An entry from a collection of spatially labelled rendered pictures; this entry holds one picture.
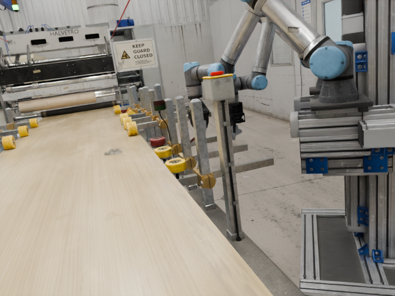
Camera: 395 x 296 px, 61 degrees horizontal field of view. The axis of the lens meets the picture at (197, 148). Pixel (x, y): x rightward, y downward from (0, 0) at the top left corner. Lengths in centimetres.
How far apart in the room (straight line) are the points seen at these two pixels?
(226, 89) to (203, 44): 970
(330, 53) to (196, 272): 92
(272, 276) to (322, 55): 77
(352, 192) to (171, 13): 929
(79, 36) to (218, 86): 343
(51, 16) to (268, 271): 1006
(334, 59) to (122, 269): 98
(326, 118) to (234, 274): 96
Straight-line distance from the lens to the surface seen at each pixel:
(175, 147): 173
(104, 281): 68
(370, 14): 165
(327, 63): 131
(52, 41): 430
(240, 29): 159
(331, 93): 145
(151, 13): 1054
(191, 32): 1061
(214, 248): 70
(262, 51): 177
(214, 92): 95
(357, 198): 185
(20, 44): 434
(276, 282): 94
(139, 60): 399
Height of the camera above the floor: 126
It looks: 14 degrees down
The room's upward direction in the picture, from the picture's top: 8 degrees counter-clockwise
